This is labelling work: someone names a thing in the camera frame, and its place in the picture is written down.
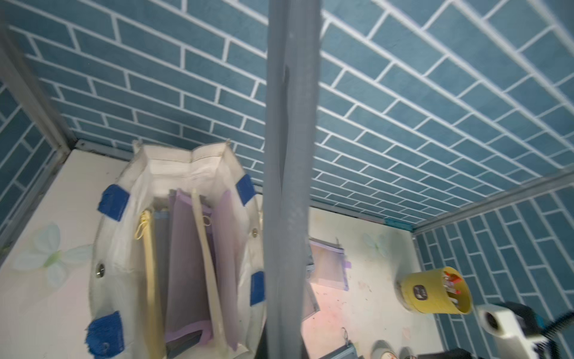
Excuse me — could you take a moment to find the yellow trim mesh pouch top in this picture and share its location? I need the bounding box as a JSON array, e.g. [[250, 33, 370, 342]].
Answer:
[[135, 209, 167, 358]]

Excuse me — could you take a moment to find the striped flag drink can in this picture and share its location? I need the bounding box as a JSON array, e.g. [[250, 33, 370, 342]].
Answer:
[[370, 340, 399, 359]]

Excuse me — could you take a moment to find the yellow cup with markers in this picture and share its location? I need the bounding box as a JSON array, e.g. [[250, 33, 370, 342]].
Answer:
[[397, 266, 473, 315]]

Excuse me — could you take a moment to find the pale purple mesh pouch back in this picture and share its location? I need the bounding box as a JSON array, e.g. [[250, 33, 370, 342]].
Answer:
[[309, 238, 349, 291]]

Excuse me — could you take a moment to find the small yellow trim pouch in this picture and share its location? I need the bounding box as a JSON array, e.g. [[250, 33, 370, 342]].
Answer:
[[191, 188, 228, 358]]

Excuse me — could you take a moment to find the grey blue zipper pouch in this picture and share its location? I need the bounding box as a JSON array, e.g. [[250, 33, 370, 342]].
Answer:
[[303, 248, 320, 321]]

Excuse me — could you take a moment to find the white canvas tote bag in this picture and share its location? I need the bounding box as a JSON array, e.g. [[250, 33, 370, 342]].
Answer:
[[86, 142, 266, 358]]

